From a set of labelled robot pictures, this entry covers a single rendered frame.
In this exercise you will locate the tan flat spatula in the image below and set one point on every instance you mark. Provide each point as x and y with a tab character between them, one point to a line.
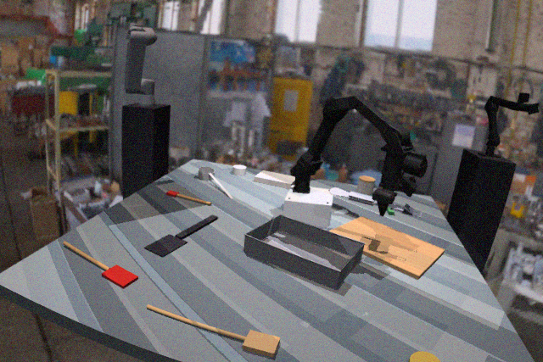
255	341

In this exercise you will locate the light wooden board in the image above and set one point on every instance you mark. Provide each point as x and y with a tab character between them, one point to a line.
393	248

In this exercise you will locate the red spatula with wooden handle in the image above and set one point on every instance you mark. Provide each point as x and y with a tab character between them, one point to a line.
119	276

